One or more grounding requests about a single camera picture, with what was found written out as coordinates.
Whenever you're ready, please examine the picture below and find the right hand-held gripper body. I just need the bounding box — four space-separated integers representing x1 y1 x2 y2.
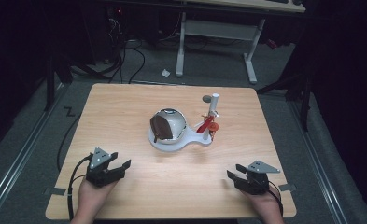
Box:
234 160 281 196

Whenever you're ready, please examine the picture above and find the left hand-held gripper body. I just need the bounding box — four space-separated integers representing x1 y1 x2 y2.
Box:
85 147 125 189

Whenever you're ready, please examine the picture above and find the brown leather wallet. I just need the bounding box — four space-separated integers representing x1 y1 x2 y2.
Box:
149 114 175 144

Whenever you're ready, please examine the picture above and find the red strap doll keychain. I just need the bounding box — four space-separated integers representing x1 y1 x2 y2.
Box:
196 113 220 142

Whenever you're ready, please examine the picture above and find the white key holder stand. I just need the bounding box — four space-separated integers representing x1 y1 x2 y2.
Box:
148 92 220 153

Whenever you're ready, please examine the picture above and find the shiny silver bowl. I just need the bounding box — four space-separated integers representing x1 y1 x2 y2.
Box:
149 107 188 145

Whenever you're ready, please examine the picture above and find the person's right hand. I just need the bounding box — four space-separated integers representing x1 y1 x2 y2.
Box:
240 188 284 222

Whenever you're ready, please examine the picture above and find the person's left hand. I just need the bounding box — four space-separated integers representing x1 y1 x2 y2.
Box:
75 178 118 222

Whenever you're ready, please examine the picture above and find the grey tape piece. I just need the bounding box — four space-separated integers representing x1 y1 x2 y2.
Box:
278 183 297 192
43 187 67 196

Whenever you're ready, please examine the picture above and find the black metal stand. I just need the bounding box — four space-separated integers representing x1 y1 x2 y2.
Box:
255 71 314 133
43 52 74 112

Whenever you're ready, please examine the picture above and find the wooden desk with white legs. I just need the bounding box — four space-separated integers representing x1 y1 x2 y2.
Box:
175 0 306 85

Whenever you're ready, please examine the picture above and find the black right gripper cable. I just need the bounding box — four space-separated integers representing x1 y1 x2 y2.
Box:
268 180 285 217

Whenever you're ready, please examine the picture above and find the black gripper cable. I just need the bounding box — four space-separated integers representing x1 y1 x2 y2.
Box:
66 154 93 222
268 180 285 217

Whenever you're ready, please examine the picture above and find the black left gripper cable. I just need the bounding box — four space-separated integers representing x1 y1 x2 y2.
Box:
66 154 93 222

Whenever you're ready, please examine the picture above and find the thin black cable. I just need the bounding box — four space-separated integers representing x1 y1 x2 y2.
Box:
56 114 82 172

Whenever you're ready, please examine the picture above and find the metal floor rail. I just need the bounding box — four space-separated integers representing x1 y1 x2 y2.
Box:
0 82 69 217
288 101 349 224

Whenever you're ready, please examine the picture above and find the black floor cable bundle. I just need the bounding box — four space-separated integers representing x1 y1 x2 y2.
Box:
70 18 127 84

